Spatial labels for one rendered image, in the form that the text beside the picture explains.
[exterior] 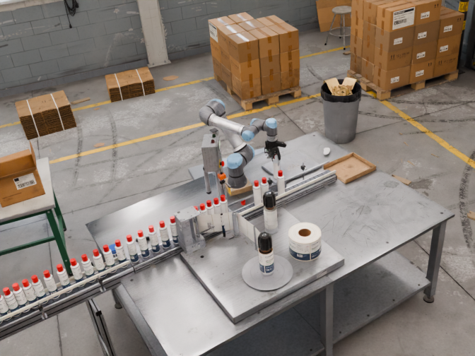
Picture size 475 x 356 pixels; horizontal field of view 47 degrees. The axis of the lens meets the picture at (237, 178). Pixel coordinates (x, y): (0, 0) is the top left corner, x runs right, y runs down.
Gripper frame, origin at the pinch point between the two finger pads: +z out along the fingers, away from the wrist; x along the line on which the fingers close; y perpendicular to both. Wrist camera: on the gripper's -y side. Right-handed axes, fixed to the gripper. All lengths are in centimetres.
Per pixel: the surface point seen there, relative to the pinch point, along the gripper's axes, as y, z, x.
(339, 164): -56, 22, 5
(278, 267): 53, 17, 76
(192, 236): 84, 10, 25
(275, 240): 39, 18, 54
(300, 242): 37, 3, 79
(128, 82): -33, 85, -414
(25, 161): 152, 8, -143
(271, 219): 37, 6, 47
